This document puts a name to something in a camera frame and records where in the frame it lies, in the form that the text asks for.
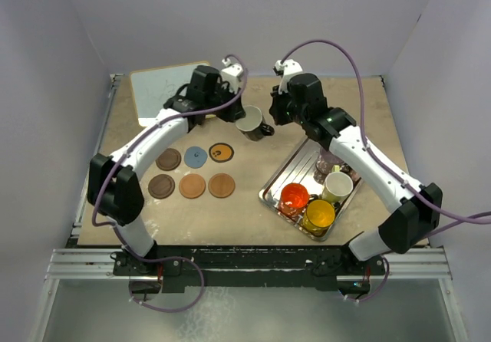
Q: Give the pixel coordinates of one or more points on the orange glass cup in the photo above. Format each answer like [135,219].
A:
[294,197]

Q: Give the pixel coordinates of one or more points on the steel tray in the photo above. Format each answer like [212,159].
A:
[299,167]

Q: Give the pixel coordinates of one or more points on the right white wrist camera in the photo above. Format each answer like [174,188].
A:
[286,70]

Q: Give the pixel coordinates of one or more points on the blue round coaster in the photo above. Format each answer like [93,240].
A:
[195,157]

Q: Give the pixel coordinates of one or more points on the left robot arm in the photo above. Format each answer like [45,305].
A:
[114,180]

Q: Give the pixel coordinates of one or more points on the orange black smiley coaster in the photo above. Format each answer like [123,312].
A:
[221,152]

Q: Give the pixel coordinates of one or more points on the yellow glass cup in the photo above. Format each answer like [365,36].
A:
[318,217]

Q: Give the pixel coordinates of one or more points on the light wooden coaster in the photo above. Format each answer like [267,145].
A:
[192,186]
[221,185]

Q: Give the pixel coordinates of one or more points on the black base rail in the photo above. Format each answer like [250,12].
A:
[174,268]

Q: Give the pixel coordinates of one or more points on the dark wooden coaster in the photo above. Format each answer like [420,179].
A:
[161,186]
[169,159]

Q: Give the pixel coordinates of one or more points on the dark mug white interior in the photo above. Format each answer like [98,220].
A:
[253,124]

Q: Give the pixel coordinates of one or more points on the purple mug black rim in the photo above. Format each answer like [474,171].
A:
[324,165]

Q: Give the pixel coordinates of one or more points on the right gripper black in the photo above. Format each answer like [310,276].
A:
[275,109]

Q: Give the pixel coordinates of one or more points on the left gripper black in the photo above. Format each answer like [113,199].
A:
[233,113]

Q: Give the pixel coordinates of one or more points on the light wooden coaster bottom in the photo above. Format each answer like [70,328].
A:
[221,185]

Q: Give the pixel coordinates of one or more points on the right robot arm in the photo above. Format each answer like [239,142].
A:
[413,207]

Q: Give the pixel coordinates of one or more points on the white board with stand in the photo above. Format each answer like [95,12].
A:
[151,88]

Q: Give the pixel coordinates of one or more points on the light wooden coaster top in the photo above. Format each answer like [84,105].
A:
[192,186]

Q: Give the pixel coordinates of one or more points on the aluminium frame rail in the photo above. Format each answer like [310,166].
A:
[80,264]

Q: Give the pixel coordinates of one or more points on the pink mug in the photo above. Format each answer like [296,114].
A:
[353,174]

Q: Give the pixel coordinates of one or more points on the pale yellow mug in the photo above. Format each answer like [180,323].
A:
[336,187]

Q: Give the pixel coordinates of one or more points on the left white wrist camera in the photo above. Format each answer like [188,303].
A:
[232,74]

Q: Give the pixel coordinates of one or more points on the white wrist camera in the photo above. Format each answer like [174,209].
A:
[232,74]
[286,70]

